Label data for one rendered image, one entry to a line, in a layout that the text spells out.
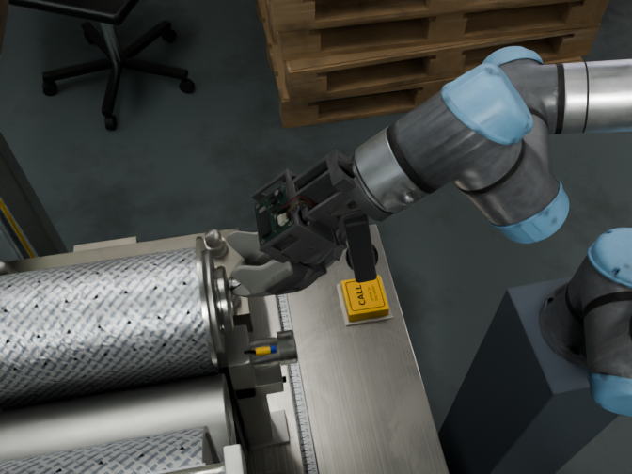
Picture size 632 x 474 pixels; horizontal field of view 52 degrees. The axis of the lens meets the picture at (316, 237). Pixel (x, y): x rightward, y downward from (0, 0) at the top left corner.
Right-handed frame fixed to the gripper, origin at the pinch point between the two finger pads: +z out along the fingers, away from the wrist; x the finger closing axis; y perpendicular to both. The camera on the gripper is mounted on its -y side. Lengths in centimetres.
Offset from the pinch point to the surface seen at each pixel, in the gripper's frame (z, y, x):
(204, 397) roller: 5.3, 2.7, 12.2
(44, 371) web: 14.7, 15.1, 8.1
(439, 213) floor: 26, -141, -94
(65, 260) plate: 35.1, 1.3, -22.3
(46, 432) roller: 17.3, 13.0, 13.1
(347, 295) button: 8.4, -35.1, -14.2
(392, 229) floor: 40, -129, -90
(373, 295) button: 5.0, -37.9, -13.4
